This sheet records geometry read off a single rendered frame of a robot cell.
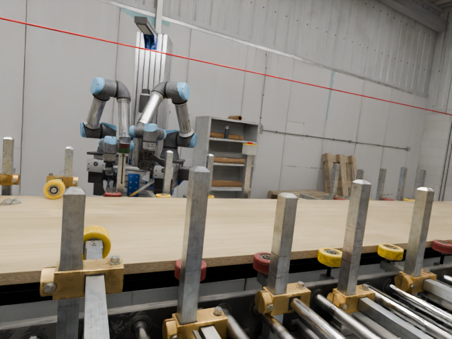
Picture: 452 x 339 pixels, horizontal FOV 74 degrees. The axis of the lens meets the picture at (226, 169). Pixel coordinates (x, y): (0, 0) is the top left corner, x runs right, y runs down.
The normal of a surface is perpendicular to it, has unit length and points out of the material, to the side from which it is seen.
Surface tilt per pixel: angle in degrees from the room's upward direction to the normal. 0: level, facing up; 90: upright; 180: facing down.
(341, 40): 90
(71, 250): 90
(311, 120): 90
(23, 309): 90
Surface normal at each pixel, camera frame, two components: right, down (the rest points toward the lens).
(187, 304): 0.40, 0.13
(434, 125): -0.86, -0.04
